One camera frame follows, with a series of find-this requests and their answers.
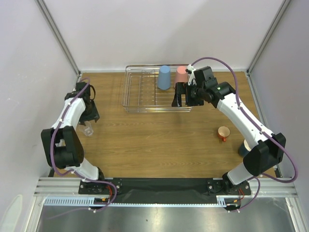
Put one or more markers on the aluminium frame rail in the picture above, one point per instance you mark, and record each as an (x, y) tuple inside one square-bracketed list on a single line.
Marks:
[(74, 192)]

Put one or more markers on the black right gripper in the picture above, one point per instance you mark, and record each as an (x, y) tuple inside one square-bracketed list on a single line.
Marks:
[(184, 94)]

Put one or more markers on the light blue plastic cup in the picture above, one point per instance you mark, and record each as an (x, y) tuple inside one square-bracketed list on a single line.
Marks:
[(164, 78)]

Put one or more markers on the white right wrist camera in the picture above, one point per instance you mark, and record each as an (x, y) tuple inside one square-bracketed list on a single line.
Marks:
[(190, 71)]

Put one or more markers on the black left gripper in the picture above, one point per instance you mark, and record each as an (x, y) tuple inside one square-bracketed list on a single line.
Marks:
[(94, 115)]

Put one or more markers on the dark blue paper cup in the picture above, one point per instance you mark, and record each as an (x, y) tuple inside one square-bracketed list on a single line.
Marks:
[(244, 149)]

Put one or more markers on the wire dish rack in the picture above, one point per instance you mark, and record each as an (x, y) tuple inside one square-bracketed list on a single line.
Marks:
[(141, 93)]

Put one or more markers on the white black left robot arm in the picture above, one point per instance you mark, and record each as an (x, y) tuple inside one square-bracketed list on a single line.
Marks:
[(63, 149)]

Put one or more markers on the clear plastic cup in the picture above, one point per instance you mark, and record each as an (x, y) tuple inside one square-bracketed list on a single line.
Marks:
[(86, 128)]

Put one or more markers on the red ceramic mug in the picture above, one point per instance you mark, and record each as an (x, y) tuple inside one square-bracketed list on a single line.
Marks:
[(223, 133)]

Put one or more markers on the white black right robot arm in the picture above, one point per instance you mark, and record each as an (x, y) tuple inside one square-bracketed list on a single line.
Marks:
[(265, 146)]

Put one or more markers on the pink plastic cup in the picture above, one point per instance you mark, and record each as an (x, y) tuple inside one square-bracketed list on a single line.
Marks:
[(181, 75)]

